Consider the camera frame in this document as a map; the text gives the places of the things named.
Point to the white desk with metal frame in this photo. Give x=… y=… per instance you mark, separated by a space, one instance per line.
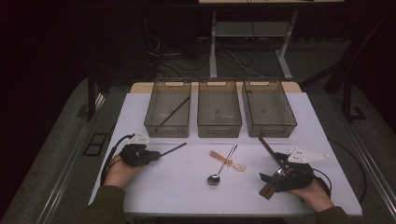
x=213 y=46

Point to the white table mat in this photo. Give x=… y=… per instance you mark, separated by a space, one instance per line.
x=186 y=199

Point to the person's right hand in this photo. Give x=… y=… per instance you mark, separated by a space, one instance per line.
x=314 y=196

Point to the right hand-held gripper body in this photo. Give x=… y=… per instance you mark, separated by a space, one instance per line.
x=295 y=179

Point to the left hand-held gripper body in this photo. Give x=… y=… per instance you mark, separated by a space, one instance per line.
x=135 y=155

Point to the black metal stand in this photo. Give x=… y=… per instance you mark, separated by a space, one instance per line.
x=348 y=99

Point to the metal floor rail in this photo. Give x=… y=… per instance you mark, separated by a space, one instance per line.
x=373 y=168
x=62 y=183

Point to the translucent grey plastic bin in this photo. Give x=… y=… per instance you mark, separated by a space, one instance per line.
x=219 y=105
x=267 y=105
x=169 y=93

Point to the person's left hand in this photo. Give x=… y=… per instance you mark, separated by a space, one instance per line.
x=120 y=174

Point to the brown chopstick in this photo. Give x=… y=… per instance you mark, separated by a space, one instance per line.
x=267 y=149

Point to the black rectangular floor frame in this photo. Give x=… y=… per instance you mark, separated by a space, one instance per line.
x=96 y=144

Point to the metal spoon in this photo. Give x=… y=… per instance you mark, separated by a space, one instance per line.
x=214 y=179

